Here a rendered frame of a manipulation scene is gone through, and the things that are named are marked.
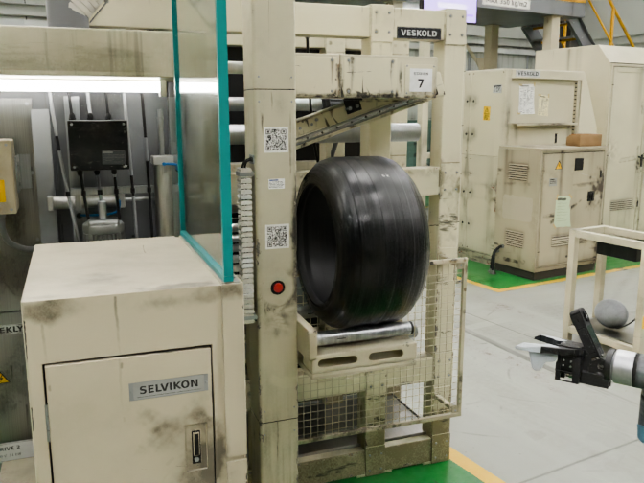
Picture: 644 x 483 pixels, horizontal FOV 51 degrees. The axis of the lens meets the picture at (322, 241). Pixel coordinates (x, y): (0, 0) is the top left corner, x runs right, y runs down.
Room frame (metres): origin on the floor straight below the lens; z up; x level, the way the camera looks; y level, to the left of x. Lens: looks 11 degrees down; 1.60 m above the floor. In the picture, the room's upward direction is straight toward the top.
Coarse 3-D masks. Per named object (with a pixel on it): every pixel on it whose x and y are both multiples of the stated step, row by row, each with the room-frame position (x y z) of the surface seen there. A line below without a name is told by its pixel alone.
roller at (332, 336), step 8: (352, 328) 2.04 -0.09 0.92; (360, 328) 2.04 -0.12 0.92; (368, 328) 2.05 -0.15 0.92; (376, 328) 2.05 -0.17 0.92; (384, 328) 2.06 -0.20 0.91; (392, 328) 2.07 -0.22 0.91; (400, 328) 2.07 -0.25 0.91; (408, 328) 2.08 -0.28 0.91; (320, 336) 1.98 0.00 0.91; (328, 336) 1.99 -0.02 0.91; (336, 336) 2.00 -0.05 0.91; (344, 336) 2.01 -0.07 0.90; (352, 336) 2.02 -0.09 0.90; (360, 336) 2.03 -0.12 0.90; (368, 336) 2.04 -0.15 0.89; (376, 336) 2.05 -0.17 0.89; (384, 336) 2.06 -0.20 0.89; (320, 344) 1.98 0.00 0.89; (328, 344) 2.00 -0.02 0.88
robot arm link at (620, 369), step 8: (616, 352) 1.40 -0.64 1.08; (624, 352) 1.40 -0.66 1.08; (632, 352) 1.39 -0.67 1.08; (616, 360) 1.38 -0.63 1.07; (624, 360) 1.37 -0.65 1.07; (632, 360) 1.37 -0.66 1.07; (616, 368) 1.37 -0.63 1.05; (624, 368) 1.37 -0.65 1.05; (616, 376) 1.37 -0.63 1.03; (624, 376) 1.36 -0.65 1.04; (624, 384) 1.38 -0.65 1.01
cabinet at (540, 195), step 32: (512, 160) 6.54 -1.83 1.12; (544, 160) 6.25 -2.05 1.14; (576, 160) 6.45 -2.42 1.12; (512, 192) 6.52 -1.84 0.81; (544, 192) 6.26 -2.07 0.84; (576, 192) 6.47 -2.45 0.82; (512, 224) 6.50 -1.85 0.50; (544, 224) 6.27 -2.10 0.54; (576, 224) 6.49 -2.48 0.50; (512, 256) 6.48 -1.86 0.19; (544, 256) 6.29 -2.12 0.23
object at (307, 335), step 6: (300, 318) 2.05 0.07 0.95; (300, 324) 2.00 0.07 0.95; (306, 324) 1.99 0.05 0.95; (300, 330) 2.00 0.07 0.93; (306, 330) 1.95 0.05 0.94; (312, 330) 1.94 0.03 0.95; (300, 336) 2.00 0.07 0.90; (306, 336) 1.95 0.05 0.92; (312, 336) 1.93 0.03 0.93; (300, 342) 2.00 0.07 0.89; (306, 342) 1.95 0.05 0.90; (312, 342) 1.93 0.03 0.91; (300, 348) 2.00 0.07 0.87; (306, 348) 1.95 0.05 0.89; (312, 348) 1.93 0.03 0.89; (306, 354) 1.95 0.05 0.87; (312, 354) 1.93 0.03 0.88
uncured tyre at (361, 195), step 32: (352, 160) 2.12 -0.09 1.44; (384, 160) 2.15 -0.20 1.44; (320, 192) 2.38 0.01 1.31; (352, 192) 1.98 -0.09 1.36; (384, 192) 2.00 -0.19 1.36; (416, 192) 2.05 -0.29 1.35; (320, 224) 2.43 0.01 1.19; (352, 224) 1.93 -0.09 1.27; (384, 224) 1.94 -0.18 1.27; (416, 224) 1.98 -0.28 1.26; (320, 256) 2.41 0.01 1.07; (352, 256) 1.91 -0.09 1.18; (384, 256) 1.92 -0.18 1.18; (416, 256) 1.96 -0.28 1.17; (320, 288) 2.33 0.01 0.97; (352, 288) 1.92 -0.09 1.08; (384, 288) 1.94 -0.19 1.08; (416, 288) 1.99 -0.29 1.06; (352, 320) 1.99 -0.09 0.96; (384, 320) 2.05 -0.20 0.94
